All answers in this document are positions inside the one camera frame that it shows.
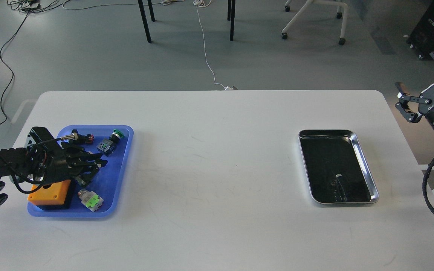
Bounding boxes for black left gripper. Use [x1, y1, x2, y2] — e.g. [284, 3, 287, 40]
[44, 146, 107, 186]

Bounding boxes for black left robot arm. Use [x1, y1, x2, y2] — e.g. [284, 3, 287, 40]
[0, 127, 107, 206]

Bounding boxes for blue plastic tray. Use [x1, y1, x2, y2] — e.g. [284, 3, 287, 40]
[26, 125, 134, 219]

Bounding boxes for silver green-block push button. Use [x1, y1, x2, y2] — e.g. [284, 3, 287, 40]
[77, 189, 104, 212]

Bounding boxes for white rolling chair base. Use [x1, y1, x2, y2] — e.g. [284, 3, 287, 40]
[281, 0, 349, 46]

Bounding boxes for stainless steel tray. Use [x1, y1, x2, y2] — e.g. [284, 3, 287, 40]
[298, 129, 379, 206]

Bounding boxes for black table leg left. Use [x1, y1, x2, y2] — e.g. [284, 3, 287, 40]
[138, 0, 155, 43]

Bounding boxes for black table leg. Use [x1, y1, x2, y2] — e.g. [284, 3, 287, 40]
[227, 0, 236, 41]
[138, 0, 155, 43]

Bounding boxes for black table leg right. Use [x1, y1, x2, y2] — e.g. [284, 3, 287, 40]
[227, 0, 236, 41]

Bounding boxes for black selector switch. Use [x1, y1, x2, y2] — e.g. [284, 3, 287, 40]
[68, 129, 94, 145]

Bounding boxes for green push button switch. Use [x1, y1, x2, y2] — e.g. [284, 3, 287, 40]
[96, 129, 125, 157]

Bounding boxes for orange button enclosure box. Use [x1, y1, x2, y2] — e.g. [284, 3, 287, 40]
[27, 180, 75, 210]

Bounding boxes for black floor cable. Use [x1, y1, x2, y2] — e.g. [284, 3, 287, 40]
[0, 0, 70, 138]

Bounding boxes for white floor cable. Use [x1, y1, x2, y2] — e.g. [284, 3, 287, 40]
[193, 0, 237, 91]

